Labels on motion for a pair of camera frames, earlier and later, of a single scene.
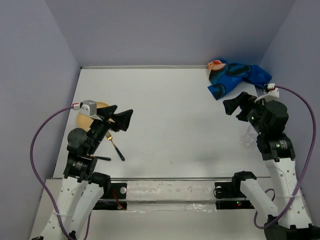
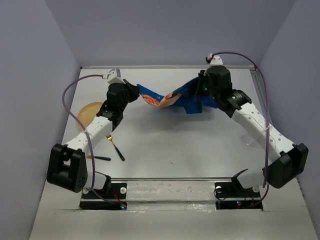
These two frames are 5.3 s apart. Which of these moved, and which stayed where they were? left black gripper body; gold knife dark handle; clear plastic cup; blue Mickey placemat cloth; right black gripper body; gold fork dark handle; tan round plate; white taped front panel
Moved: left black gripper body; blue Mickey placemat cloth; right black gripper body
Stayed: clear plastic cup; gold fork dark handle; white taped front panel; gold knife dark handle; tan round plate
